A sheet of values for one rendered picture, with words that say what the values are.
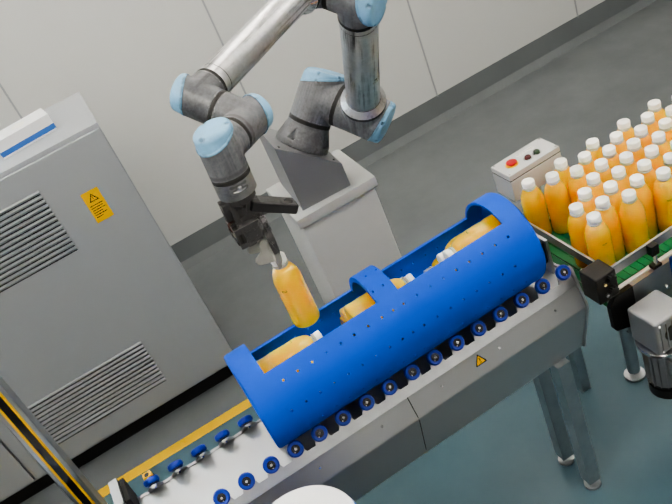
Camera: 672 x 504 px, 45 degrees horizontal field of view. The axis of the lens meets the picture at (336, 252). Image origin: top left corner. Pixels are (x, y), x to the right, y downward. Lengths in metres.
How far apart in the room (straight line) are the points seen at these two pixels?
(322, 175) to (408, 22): 2.54
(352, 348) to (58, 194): 1.73
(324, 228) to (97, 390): 1.53
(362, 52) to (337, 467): 1.16
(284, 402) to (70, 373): 1.91
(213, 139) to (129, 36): 2.93
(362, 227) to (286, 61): 2.16
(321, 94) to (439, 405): 1.10
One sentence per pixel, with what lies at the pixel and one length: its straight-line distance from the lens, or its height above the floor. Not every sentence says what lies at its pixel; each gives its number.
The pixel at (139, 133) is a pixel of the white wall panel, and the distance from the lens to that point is 4.75.
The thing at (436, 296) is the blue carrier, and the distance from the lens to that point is 2.12.
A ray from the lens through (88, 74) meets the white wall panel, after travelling 4.62.
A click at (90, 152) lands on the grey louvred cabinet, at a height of 1.36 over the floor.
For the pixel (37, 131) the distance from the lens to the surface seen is 3.52.
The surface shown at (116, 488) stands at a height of 1.08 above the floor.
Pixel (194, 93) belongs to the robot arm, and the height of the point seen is 1.88.
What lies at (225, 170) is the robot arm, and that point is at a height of 1.76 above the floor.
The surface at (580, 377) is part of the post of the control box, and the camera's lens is 3.29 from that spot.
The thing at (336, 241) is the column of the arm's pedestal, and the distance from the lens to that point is 2.88.
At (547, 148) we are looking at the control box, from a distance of 2.68.
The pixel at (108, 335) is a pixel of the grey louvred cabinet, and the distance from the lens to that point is 3.75.
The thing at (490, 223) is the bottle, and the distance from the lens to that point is 2.26.
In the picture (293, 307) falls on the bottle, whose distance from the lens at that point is 1.97.
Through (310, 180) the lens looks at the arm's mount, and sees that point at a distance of 2.77.
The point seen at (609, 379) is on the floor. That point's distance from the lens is 3.38.
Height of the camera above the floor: 2.49
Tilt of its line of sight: 33 degrees down
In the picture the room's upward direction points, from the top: 24 degrees counter-clockwise
